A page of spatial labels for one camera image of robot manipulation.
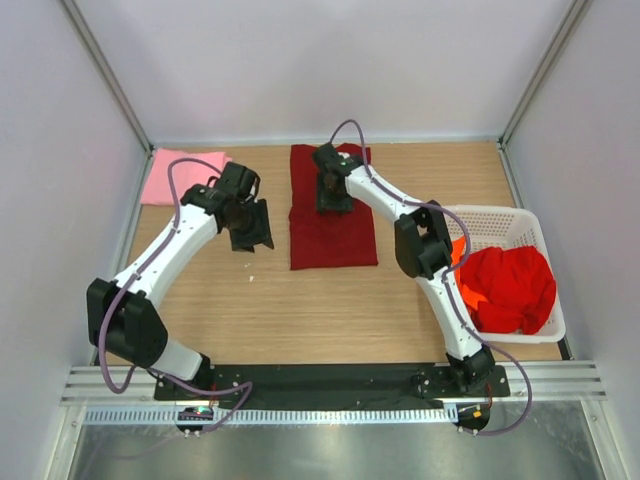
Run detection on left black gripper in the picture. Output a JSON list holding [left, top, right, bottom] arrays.
[[225, 198, 274, 253]]

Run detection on dark red t-shirt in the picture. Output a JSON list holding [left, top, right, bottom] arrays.
[[288, 144, 378, 270]]

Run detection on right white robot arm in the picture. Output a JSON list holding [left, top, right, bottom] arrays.
[[312, 143, 495, 396]]

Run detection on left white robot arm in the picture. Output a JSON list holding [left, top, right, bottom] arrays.
[[86, 162, 274, 400]]

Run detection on folded pink t-shirt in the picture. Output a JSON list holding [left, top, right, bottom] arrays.
[[140, 148, 231, 206]]

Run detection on orange t-shirt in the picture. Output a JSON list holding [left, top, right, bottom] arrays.
[[452, 237, 487, 315]]

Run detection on white plastic basket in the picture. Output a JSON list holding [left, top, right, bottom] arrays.
[[446, 205, 566, 344]]

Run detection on bright red t-shirt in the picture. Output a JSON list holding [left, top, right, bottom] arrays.
[[461, 246, 557, 335]]

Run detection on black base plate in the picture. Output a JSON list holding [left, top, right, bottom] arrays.
[[154, 360, 512, 404]]

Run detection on white slotted cable duct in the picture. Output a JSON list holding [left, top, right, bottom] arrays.
[[84, 404, 458, 426]]

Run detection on aluminium frame rail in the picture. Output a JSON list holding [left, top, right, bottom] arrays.
[[60, 363, 166, 405]]

